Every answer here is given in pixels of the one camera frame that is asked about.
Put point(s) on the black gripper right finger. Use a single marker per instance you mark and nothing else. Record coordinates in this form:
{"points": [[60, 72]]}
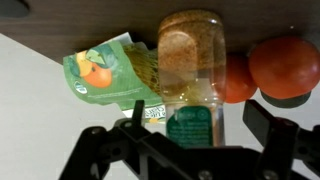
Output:
{"points": [[276, 140]]}

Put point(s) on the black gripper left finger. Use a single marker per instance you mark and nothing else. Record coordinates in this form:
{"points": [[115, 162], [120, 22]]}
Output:
{"points": [[86, 146]]}

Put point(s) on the clear brown spice bottle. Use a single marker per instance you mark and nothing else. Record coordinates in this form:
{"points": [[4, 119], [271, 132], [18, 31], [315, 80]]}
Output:
{"points": [[190, 50]]}

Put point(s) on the dark wood metal shelf unit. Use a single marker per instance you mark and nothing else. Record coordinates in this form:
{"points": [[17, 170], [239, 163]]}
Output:
{"points": [[83, 20]]}

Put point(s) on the red tomato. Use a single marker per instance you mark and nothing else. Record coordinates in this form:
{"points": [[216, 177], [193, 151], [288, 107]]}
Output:
{"points": [[283, 66], [238, 81]]}

